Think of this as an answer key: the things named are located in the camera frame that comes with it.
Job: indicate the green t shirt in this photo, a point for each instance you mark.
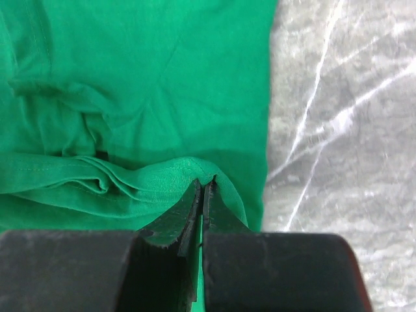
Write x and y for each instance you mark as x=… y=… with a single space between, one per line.
x=111 y=109

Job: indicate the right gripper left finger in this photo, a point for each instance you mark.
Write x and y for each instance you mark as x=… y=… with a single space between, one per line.
x=152 y=269

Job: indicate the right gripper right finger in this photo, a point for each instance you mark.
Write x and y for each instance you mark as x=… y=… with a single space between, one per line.
x=245 y=270

